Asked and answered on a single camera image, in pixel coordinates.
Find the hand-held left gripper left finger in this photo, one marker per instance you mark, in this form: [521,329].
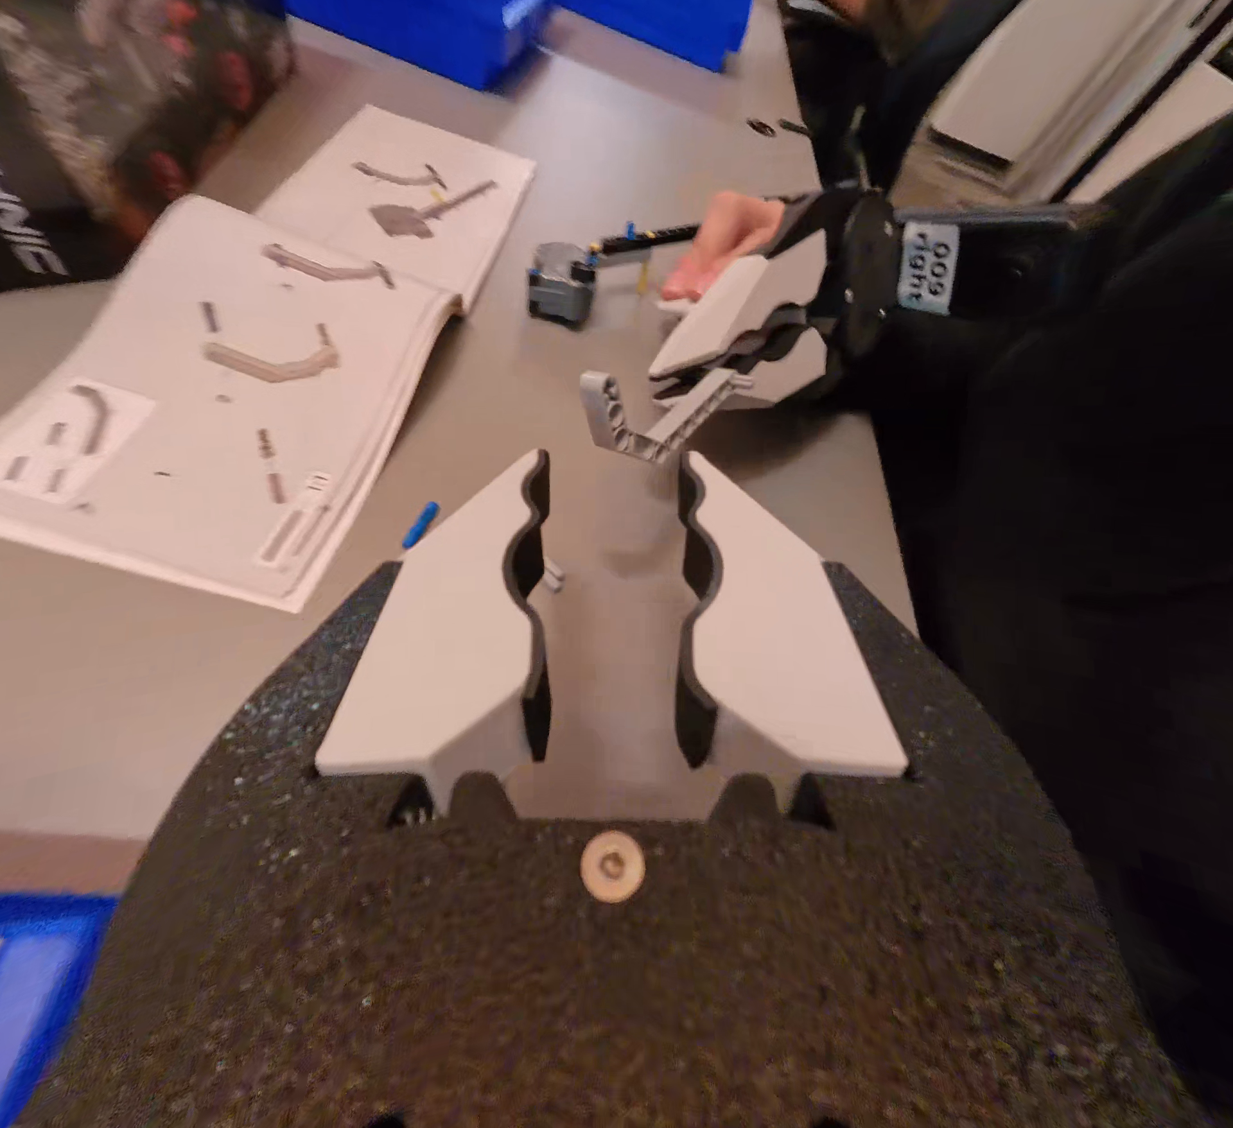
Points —
[435,666]

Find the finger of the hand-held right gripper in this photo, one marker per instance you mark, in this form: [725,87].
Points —
[780,377]
[732,309]

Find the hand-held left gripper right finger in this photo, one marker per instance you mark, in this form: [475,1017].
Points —
[800,666]

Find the blue pin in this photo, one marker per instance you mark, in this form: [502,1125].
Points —
[422,524]

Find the short grey axle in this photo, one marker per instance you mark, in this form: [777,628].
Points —
[555,578]

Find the grey bent beam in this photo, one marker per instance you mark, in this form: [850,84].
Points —
[617,416]

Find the person's right forearm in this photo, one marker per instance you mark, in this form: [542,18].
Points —
[1147,212]

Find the grey desk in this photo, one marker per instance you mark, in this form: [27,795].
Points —
[598,184]

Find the person's right hand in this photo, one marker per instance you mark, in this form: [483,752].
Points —
[732,232]

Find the grey motor block assembly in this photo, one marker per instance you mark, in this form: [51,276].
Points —
[559,285]

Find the open instruction booklet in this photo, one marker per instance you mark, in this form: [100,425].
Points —
[242,357]

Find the blue parts tray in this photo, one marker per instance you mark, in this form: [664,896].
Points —
[40,1002]

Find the black toy set box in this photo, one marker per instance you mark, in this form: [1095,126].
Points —
[126,88]

